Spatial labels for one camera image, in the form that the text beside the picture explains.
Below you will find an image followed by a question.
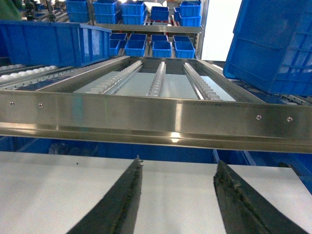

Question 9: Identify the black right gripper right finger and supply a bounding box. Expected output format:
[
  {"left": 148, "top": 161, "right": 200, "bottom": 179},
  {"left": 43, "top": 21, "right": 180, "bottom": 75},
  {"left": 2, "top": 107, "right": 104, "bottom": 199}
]
[{"left": 214, "top": 160, "right": 307, "bottom": 234}]

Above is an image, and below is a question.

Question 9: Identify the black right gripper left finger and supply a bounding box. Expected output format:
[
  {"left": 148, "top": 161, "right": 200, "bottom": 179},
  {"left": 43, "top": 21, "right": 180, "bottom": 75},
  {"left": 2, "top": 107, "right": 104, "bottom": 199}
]
[{"left": 68, "top": 157, "right": 143, "bottom": 234}]

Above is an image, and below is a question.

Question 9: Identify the stainless steel roller shelf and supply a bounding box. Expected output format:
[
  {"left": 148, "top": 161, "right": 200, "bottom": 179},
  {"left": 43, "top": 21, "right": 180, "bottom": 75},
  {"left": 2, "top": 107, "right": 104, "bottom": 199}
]
[{"left": 0, "top": 56, "right": 312, "bottom": 153}]

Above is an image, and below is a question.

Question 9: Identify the large blue bin on shelf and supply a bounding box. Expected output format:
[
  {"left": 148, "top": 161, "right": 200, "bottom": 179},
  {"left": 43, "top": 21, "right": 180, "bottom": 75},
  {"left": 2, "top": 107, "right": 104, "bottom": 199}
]
[{"left": 0, "top": 20, "right": 111, "bottom": 67}]

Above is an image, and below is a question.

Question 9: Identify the large blue bin right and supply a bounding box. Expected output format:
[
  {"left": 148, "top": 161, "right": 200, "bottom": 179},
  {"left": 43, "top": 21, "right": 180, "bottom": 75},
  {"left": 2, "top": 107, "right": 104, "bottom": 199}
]
[{"left": 223, "top": 0, "right": 312, "bottom": 96}]

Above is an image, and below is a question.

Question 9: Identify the person in green shirt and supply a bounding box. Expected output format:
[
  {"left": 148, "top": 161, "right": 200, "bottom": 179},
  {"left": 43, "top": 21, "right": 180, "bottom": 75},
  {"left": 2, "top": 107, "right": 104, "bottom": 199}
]
[{"left": 0, "top": 0, "right": 22, "bottom": 20}]

